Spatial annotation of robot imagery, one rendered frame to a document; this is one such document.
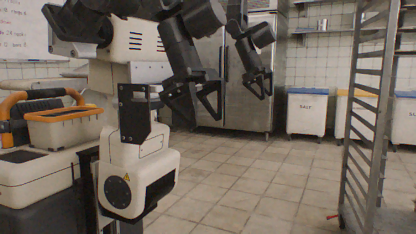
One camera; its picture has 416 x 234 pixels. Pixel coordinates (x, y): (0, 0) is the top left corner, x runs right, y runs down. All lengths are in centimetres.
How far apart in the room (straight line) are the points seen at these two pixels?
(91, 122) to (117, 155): 31
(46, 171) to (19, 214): 13
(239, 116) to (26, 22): 283
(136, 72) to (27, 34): 312
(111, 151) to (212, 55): 341
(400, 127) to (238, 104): 202
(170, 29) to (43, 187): 65
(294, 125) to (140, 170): 349
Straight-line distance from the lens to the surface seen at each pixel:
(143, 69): 80
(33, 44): 387
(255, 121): 399
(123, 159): 83
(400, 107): 412
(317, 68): 470
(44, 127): 106
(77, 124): 108
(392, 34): 142
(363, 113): 409
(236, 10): 94
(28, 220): 100
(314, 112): 410
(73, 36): 69
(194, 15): 51
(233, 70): 402
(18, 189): 96
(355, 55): 201
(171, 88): 48
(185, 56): 52
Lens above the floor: 109
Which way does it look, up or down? 11 degrees down
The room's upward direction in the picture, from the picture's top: straight up
